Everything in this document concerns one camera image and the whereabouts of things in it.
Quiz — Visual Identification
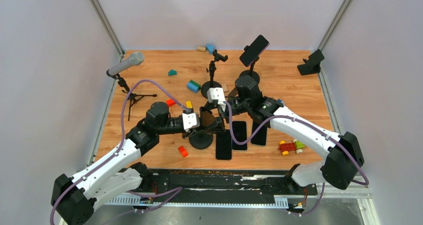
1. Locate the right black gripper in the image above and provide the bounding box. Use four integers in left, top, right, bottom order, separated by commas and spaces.
201, 97, 250, 132

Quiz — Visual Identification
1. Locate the black stand of phone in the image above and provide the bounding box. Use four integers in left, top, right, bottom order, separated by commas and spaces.
201, 49, 228, 98

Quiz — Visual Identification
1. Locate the black desk phone stand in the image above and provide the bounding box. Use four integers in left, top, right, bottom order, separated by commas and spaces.
297, 49, 325, 76

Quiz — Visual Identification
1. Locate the black ball-joint phone stand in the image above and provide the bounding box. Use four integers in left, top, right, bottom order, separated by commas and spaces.
189, 132, 213, 150

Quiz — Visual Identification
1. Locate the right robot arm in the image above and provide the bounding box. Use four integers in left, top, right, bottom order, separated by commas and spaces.
207, 76, 369, 194

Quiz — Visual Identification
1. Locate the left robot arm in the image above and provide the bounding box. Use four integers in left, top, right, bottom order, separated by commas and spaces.
49, 102, 208, 225

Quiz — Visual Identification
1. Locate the black round pole stand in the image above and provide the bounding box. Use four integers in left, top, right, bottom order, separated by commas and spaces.
239, 45, 263, 83

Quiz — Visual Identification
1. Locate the purple-edged phone on pole stand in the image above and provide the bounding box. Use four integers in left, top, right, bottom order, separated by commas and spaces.
239, 34, 269, 67

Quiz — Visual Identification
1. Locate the black microphone tripod stand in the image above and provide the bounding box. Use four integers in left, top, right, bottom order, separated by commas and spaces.
112, 74, 158, 121

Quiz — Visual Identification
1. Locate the beige wooden block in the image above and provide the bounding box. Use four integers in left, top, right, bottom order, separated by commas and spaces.
221, 83, 228, 92

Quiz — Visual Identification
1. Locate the yellow wooden block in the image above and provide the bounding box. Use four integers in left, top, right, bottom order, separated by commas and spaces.
186, 101, 193, 109

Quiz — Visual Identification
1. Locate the orange red block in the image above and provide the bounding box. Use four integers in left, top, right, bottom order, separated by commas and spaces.
178, 146, 189, 158

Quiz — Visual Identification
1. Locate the blue green lego brick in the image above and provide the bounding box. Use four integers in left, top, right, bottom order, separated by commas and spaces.
187, 80, 201, 93

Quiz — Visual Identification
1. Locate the red wooden block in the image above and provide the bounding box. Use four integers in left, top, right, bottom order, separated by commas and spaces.
166, 99, 177, 107

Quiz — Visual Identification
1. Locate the blue triangular block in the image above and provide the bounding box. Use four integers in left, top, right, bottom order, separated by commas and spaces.
206, 44, 215, 54

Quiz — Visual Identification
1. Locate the teal triangular block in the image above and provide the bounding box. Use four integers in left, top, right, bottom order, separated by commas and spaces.
168, 69, 177, 76

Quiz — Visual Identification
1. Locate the red lego toy car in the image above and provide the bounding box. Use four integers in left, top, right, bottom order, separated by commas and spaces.
278, 139, 306, 156

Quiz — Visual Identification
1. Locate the grey microphone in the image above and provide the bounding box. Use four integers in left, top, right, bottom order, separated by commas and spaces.
106, 51, 145, 77

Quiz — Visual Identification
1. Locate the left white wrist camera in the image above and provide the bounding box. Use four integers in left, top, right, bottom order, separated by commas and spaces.
182, 112, 201, 132

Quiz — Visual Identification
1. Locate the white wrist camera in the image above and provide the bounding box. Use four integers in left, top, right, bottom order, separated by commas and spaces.
207, 87, 227, 112
182, 112, 201, 132

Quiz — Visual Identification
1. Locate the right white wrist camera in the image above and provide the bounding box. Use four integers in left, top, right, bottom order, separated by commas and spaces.
207, 87, 227, 112

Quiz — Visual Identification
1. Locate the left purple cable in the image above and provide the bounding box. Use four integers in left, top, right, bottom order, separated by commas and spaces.
49, 79, 194, 225

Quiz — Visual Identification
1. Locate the purple cable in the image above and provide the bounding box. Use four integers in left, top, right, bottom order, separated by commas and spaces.
224, 100, 370, 217
49, 79, 194, 225

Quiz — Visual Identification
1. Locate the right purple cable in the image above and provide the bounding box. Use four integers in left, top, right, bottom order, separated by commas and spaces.
224, 100, 370, 217

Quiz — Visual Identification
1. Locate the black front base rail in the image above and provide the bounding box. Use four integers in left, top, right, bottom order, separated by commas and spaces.
128, 169, 318, 207

